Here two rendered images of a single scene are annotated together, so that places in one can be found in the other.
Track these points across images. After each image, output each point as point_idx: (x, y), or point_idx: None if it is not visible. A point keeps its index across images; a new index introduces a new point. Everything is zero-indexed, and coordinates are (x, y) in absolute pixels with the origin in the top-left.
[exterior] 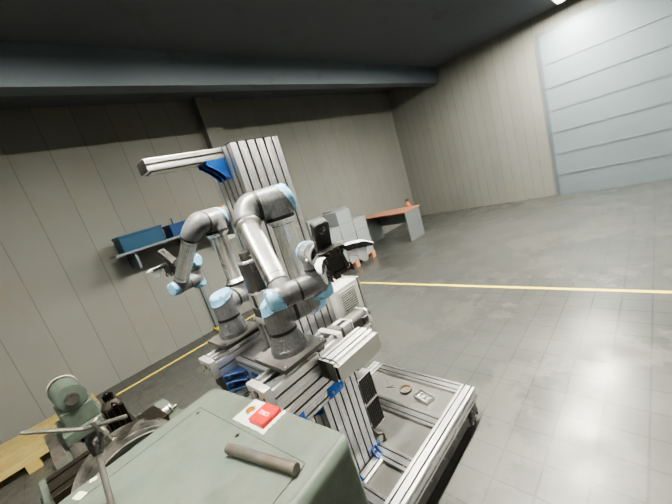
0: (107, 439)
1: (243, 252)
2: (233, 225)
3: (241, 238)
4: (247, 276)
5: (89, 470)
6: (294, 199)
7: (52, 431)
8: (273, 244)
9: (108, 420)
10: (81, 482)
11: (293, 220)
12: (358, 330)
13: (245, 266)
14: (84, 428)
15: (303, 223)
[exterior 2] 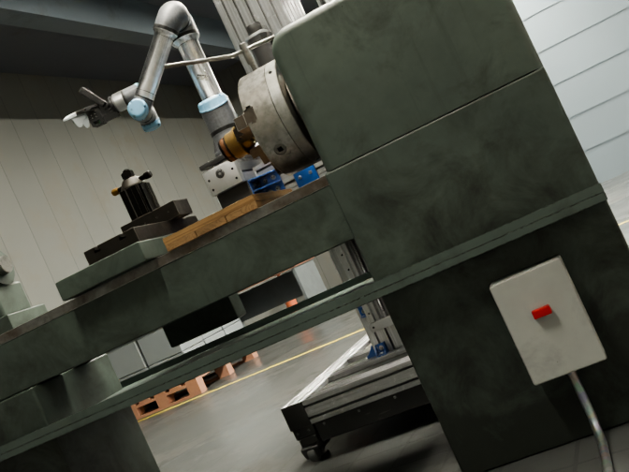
0: (255, 65)
1: (255, 22)
2: (223, 10)
3: (237, 22)
4: (265, 46)
5: (258, 71)
6: None
7: (199, 59)
8: (287, 12)
9: (257, 42)
10: (255, 78)
11: (295, 1)
12: None
13: (262, 35)
14: (233, 53)
15: (302, 9)
